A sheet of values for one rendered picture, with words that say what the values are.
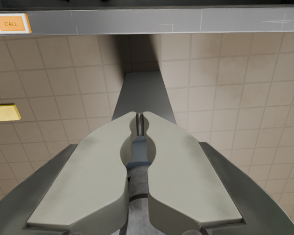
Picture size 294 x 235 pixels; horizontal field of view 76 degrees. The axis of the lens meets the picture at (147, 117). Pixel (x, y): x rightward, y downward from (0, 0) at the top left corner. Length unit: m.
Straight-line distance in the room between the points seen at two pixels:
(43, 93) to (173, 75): 0.96
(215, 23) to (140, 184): 0.41
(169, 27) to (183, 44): 0.98
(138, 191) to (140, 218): 0.08
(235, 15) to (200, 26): 0.06
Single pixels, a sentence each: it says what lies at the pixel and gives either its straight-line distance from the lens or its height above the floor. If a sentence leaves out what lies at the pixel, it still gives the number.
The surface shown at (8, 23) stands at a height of 0.96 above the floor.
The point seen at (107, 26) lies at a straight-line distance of 0.38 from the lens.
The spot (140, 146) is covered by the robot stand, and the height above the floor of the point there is 0.83.
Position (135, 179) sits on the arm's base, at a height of 0.94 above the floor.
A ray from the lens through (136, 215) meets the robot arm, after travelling 0.47.
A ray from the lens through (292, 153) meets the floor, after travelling 2.16.
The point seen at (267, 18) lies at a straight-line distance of 0.43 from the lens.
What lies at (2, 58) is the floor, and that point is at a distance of 1.65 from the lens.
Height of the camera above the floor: 1.32
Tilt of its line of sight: 62 degrees down
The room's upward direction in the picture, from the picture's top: 178 degrees clockwise
